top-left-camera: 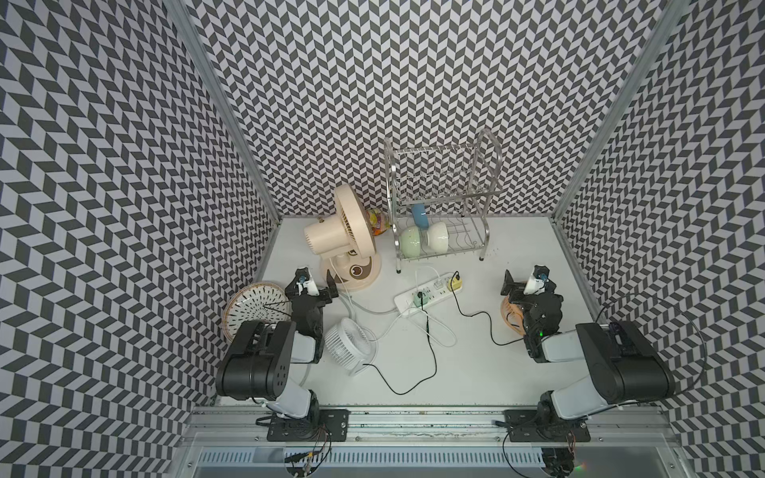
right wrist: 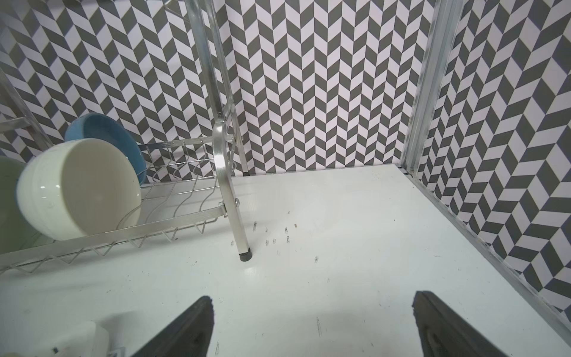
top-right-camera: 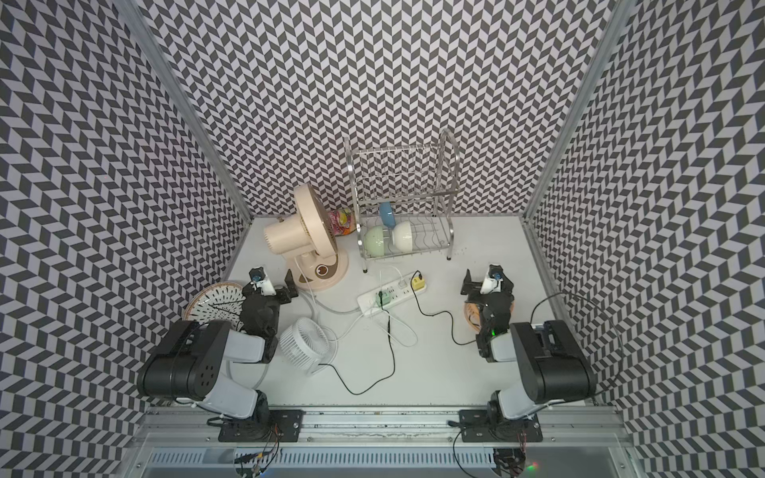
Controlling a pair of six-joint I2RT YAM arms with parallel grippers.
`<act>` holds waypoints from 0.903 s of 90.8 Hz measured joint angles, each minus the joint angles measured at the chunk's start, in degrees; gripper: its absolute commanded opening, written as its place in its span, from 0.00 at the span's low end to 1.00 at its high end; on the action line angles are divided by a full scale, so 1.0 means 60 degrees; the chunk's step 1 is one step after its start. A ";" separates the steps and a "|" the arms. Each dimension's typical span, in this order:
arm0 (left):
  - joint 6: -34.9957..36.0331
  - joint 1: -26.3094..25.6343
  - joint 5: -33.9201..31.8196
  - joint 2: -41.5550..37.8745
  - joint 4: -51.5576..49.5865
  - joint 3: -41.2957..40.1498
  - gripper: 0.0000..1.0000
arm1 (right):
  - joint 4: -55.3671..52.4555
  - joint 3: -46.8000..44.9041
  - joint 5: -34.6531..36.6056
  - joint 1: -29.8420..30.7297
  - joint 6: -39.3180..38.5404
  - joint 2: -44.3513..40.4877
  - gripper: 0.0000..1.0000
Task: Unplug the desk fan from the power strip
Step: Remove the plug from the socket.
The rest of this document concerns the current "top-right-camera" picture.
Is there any white power strip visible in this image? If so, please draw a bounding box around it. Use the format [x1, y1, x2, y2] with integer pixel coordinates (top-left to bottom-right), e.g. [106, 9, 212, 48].
[357, 272, 428, 317]

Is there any green plug adapter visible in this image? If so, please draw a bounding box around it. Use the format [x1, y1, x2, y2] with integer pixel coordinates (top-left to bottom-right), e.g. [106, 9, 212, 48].
[375, 288, 394, 309]

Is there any white fan plug cable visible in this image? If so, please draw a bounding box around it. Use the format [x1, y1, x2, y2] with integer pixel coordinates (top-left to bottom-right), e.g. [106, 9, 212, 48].
[294, 262, 384, 317]

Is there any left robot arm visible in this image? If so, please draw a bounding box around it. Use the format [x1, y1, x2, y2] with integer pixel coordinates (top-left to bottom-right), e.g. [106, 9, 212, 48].
[137, 267, 299, 427]

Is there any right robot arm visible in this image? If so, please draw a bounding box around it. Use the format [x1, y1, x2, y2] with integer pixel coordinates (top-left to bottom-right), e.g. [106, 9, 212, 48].
[460, 265, 597, 425]

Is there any orange small fan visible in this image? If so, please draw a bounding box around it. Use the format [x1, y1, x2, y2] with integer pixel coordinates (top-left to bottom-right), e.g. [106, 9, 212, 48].
[463, 303, 481, 334]

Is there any beige desk fan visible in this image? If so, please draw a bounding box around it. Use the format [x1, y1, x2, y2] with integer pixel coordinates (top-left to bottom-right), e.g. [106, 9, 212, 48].
[264, 184, 349, 292]

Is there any white small fan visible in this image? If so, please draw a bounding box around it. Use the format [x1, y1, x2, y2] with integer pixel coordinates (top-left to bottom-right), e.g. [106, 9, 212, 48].
[279, 318, 338, 376]

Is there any patterned woven basket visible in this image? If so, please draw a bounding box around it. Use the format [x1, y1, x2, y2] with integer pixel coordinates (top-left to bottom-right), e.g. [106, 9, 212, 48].
[183, 282, 244, 332]

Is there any white bowl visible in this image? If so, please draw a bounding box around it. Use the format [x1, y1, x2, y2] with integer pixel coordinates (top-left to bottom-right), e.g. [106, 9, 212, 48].
[392, 221, 414, 254]

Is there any blue cup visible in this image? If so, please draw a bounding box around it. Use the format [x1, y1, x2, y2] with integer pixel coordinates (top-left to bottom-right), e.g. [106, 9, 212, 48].
[379, 201, 396, 229]

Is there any metal dish rack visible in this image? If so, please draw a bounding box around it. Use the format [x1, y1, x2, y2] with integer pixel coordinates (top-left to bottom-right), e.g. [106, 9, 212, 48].
[343, 129, 463, 273]

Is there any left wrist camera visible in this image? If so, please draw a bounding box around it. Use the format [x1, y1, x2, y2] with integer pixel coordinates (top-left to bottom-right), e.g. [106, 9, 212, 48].
[249, 267, 276, 297]

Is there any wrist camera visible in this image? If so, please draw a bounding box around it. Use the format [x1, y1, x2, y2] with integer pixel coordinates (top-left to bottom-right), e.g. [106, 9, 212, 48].
[480, 271, 503, 295]
[249, 267, 276, 297]

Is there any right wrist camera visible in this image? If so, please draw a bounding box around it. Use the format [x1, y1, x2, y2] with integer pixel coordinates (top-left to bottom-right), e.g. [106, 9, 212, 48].
[480, 271, 503, 295]

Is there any black cable of orange fan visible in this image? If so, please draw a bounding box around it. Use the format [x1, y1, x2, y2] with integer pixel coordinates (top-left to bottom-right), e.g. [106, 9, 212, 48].
[408, 270, 479, 348]

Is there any white power strip cord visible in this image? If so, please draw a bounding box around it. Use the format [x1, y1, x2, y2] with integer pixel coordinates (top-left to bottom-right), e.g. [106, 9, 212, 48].
[322, 310, 420, 349]

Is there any black cable of white fan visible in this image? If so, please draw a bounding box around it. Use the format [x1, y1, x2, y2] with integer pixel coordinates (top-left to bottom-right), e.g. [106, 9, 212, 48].
[319, 301, 398, 396]

